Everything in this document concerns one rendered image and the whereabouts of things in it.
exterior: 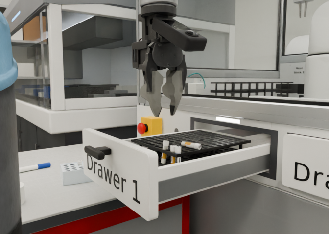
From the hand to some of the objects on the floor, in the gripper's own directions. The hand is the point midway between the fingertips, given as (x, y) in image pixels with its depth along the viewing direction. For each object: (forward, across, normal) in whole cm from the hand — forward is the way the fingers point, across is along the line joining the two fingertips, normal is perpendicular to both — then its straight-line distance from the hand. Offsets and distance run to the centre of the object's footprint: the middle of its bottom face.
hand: (166, 109), depth 57 cm
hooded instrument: (+100, -55, -176) cm, 210 cm away
